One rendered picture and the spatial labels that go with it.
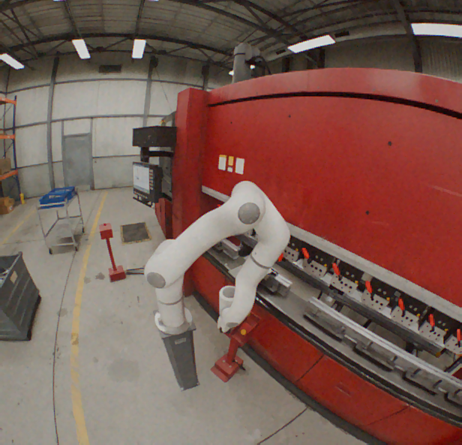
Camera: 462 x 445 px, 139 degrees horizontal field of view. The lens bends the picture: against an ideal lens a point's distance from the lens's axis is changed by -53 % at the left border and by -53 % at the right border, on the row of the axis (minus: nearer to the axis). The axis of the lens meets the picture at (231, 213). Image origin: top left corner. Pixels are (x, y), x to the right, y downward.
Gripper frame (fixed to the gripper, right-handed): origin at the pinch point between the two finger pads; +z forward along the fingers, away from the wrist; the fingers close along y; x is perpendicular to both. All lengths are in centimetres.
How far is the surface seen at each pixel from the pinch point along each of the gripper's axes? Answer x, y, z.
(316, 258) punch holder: 19, -51, -29
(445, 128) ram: 64, -52, -109
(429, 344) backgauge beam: 124, -60, 5
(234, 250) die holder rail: -48, -60, 3
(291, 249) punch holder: 2, -53, -26
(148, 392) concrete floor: -31, 62, 90
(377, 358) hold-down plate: 83, -36, 7
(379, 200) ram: 41, -52, -70
